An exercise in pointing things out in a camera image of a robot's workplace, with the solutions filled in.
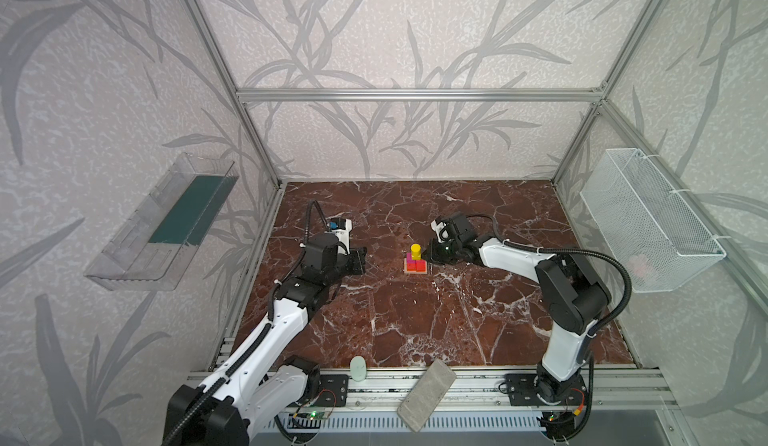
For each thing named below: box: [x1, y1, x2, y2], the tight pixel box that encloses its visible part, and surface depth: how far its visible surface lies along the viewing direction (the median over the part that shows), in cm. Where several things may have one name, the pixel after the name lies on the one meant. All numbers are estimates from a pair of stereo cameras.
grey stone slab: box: [396, 358, 457, 433], surface depth 72 cm
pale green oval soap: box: [350, 356, 367, 382], surface depth 77 cm
